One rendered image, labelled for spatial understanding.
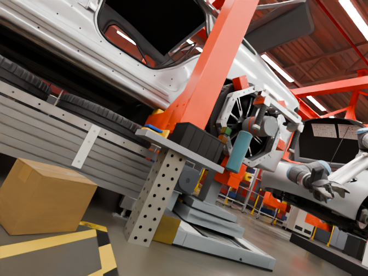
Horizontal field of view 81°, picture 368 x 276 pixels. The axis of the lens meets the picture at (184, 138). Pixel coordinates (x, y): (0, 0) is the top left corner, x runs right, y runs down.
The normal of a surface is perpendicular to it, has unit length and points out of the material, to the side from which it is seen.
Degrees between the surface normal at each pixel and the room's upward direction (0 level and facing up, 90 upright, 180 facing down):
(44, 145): 90
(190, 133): 90
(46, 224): 90
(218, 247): 90
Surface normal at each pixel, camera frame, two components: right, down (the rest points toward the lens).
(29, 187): -0.39, -0.32
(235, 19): 0.45, 0.04
